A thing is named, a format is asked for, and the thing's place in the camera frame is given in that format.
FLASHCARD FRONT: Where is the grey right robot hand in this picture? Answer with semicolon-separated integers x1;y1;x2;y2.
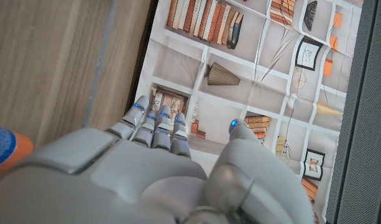
0;95;316;224

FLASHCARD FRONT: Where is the orange glue stick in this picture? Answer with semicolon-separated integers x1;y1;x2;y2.
0;123;34;174

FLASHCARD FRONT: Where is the printed bookshelf backdrop cloth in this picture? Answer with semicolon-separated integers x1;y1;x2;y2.
124;0;365;223

